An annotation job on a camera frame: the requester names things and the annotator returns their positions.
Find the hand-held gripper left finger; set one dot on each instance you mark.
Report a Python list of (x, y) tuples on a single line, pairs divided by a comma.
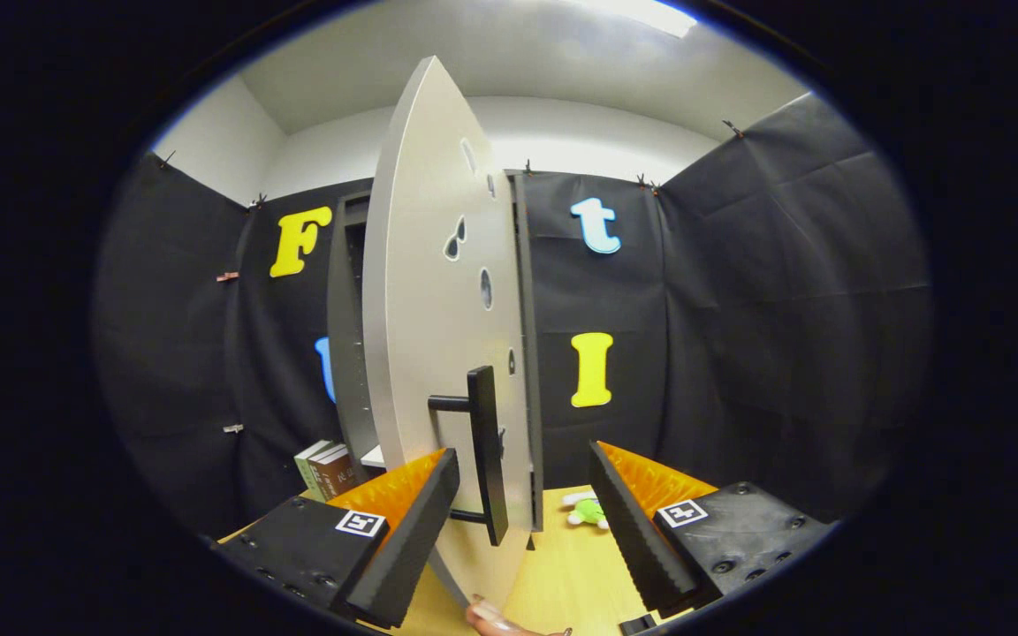
[(407, 548)]

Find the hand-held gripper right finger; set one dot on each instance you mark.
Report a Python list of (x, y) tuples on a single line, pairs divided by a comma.
[(637, 539)]

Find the beige cabinet door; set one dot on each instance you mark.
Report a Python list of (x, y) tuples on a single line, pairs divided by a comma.
[(421, 309)]

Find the green plush toy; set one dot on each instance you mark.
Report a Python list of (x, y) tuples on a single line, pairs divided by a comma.
[(588, 512)]

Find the white cabinet shelf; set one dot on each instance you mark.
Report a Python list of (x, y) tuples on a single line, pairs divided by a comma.
[(374, 458)]

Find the brown book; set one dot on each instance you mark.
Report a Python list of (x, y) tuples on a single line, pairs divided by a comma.
[(323, 464), (339, 477)]

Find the green book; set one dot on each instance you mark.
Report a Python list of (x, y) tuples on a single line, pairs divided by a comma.
[(307, 468)]

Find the dark grey cabinet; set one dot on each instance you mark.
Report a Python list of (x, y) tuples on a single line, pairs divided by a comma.
[(345, 371)]

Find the black backdrop cloth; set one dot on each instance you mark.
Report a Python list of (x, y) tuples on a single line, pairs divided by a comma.
[(783, 309)]

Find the long ceiling light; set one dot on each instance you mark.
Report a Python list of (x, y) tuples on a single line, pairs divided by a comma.
[(650, 13)]

